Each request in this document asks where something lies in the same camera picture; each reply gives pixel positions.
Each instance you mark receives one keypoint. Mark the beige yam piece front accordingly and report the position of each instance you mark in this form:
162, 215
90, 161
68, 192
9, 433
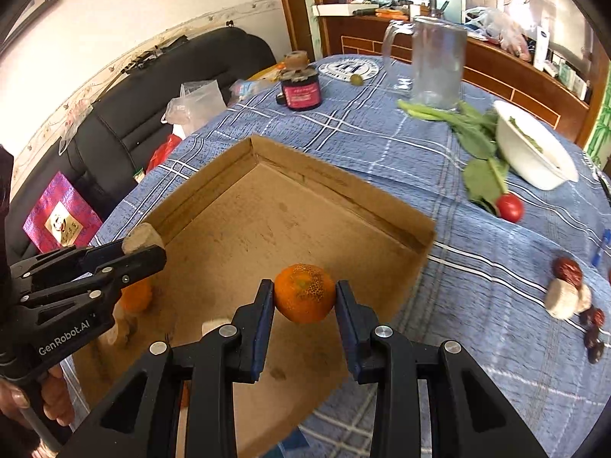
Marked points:
126, 324

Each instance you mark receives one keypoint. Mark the small green olive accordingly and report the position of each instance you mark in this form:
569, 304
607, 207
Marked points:
356, 80

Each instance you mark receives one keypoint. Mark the dark date small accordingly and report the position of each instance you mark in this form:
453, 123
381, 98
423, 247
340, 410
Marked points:
585, 317

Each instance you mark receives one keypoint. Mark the blue marker pen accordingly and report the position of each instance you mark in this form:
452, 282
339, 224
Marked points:
605, 241

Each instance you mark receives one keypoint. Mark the dark red jujube date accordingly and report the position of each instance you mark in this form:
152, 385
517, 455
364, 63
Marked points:
597, 317

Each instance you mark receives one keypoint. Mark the dark jar pink label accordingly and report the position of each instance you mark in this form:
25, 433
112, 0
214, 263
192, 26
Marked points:
300, 87

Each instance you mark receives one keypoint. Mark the red jujube date back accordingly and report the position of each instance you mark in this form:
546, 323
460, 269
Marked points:
568, 270

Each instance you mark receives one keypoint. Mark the red cherry tomato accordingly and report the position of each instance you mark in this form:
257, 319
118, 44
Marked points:
510, 207

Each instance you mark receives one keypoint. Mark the round beige yam piece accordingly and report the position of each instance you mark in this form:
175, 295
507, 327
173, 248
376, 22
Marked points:
140, 237

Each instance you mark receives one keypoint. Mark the dark plum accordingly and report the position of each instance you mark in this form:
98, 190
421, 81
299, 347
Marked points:
595, 352

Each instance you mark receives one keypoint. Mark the large orange mandarin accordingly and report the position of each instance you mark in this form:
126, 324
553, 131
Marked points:
136, 298

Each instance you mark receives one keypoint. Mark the person left hand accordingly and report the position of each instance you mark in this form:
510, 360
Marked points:
54, 392

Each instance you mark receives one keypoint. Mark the white yam piece back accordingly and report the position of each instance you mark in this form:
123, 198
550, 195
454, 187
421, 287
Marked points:
561, 299

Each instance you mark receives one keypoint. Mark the white plastic bowl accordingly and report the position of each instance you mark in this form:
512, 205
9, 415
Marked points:
531, 149

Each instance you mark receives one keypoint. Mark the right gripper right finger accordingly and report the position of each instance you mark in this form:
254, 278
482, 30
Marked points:
469, 416

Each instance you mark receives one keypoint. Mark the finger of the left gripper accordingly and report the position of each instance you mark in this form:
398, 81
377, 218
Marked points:
65, 270
61, 312

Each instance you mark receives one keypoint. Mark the dark date beside plum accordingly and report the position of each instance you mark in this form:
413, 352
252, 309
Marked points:
591, 336

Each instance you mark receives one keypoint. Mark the pink gift bag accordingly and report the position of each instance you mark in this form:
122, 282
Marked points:
61, 218

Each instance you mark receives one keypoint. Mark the brown cardboard tray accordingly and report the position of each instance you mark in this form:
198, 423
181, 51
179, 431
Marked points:
255, 210

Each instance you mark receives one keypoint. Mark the clear plastic pitcher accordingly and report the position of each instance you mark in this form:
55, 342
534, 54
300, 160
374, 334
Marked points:
437, 61

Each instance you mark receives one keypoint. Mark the clear plastic bag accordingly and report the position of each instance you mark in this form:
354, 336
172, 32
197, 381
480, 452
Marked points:
197, 104

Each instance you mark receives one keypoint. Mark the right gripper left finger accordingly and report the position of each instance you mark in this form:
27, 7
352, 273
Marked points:
139, 417

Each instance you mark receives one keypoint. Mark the green leafy vegetable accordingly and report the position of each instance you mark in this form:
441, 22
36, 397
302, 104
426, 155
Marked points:
485, 174

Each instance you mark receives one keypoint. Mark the blue plaid tablecloth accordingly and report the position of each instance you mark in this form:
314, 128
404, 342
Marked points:
484, 280

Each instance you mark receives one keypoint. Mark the black leather sofa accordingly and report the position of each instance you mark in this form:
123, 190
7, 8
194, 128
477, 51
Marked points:
123, 129

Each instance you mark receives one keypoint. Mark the red plastic bag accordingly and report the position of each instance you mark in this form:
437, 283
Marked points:
162, 152

